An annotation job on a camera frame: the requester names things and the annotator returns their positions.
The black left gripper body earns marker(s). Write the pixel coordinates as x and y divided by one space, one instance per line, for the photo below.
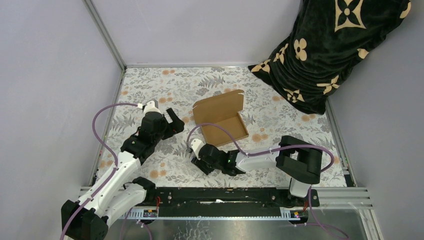
159 136

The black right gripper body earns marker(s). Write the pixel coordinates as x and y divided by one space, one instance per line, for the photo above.
204 167

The brown cardboard box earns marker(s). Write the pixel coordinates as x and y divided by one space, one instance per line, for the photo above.
221 112

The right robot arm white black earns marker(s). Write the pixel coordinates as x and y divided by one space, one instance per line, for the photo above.
301 161

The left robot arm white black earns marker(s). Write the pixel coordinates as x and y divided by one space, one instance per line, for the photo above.
90 217

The floral patterned table mat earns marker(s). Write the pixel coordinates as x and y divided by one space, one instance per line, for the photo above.
266 114

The black beige flower blanket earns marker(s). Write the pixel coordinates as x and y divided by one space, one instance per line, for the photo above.
328 39

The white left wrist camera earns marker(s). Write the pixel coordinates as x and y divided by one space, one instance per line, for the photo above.
150 106

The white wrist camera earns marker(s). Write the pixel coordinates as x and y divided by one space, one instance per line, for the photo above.
150 106
195 146

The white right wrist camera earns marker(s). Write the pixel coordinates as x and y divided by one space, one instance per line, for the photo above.
195 146

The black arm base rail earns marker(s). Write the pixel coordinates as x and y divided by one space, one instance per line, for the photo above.
174 198

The grey slotted cable duct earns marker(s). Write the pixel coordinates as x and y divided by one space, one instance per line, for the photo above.
267 214

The aluminium frame post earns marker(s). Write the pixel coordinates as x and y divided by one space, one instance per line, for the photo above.
99 23

